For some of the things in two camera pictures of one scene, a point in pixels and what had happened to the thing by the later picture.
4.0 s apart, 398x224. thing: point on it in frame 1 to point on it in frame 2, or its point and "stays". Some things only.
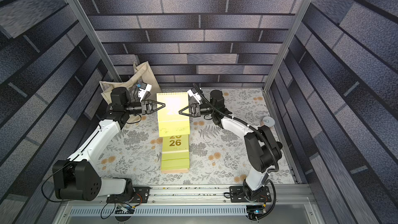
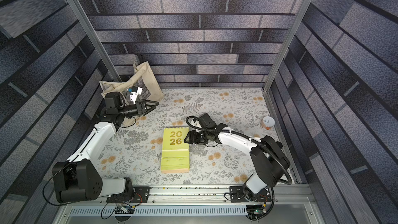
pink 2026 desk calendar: [175, 171] stays
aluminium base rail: [209, 195] stays
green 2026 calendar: [170, 122] to [175, 149]
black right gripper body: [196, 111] to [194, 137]
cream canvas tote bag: [143, 74] stays
